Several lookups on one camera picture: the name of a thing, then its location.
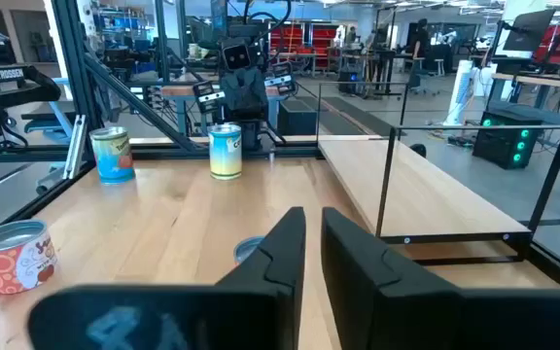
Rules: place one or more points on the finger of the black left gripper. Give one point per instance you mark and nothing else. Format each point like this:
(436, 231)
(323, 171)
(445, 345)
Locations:
(280, 80)
(208, 97)

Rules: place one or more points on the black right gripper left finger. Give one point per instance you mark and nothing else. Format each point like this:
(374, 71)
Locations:
(187, 316)

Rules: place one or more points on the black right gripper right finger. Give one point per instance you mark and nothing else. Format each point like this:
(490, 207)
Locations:
(406, 316)

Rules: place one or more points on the blue and yellow corn can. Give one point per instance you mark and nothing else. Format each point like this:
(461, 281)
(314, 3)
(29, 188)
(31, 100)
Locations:
(225, 153)

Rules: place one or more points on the blue tomato can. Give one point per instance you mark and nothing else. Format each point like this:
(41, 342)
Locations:
(112, 160)

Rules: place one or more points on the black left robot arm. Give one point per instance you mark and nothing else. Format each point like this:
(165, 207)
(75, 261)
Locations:
(250, 136)

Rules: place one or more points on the black monitor on arm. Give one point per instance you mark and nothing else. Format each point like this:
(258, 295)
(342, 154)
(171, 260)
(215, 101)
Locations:
(528, 31)

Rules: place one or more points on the blue-legged wooden workbench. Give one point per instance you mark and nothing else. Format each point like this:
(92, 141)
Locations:
(178, 92)

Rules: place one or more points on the black case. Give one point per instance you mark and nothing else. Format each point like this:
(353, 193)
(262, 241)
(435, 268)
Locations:
(297, 116)

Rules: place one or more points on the red storage bin rack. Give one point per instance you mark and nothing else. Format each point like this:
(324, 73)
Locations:
(304, 39)

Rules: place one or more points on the short yellow pink-dotted can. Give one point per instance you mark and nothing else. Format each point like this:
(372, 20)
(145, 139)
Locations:
(246, 249)

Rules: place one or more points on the person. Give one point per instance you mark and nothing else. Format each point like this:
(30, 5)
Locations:
(421, 39)

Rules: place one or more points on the white tower unit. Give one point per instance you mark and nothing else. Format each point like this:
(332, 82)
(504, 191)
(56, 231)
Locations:
(457, 92)

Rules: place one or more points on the black computer with green lights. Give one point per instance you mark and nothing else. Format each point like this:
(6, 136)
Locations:
(506, 143)

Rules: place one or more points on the wooden desk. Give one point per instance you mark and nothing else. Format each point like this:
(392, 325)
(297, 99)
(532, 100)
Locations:
(537, 80)

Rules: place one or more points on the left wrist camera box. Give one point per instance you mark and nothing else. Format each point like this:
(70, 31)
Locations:
(236, 56)

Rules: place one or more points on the black aluminium rig frame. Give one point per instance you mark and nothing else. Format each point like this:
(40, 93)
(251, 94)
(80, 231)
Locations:
(73, 58)

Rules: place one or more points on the silver aluminium bracket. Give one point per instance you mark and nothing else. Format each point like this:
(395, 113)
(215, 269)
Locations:
(75, 146)

